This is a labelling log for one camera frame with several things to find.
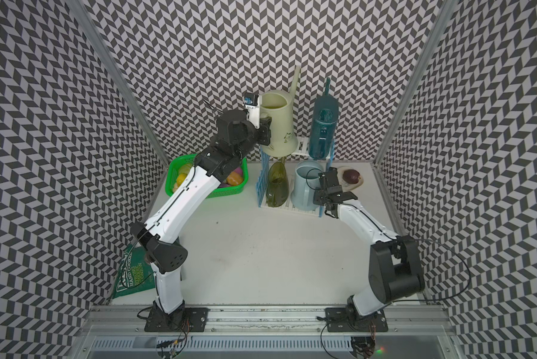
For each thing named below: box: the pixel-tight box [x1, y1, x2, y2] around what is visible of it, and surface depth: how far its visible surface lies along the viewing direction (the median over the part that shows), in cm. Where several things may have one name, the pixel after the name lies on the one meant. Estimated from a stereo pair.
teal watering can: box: [308, 77, 339, 161], surface depth 75 cm
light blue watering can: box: [290, 160, 324, 212], surface depth 88 cm
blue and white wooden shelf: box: [255, 136, 336, 218], surface depth 89 cm
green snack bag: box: [112, 243, 156, 300], surface depth 80 cm
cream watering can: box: [259, 65, 302, 158], surface depth 71 cm
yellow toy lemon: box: [176, 172, 188, 188], surface depth 103 cm
